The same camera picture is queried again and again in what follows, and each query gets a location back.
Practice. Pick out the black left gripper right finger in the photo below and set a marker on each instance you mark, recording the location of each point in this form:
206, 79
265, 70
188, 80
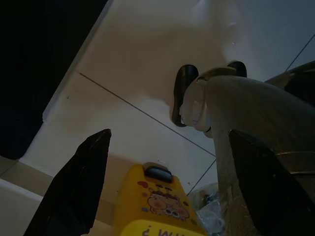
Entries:
270, 196

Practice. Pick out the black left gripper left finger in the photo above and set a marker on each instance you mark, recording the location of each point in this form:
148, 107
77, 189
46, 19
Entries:
73, 191

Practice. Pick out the yellow cartoon print box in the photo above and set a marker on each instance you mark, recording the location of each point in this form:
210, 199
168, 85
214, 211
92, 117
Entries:
160, 196

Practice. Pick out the clear plastic bag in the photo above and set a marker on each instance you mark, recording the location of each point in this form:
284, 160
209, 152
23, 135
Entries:
209, 214

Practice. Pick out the robot left leg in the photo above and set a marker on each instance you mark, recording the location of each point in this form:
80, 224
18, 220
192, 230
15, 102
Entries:
246, 110

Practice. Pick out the black floor mat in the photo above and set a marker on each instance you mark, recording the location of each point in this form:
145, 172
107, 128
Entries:
37, 73

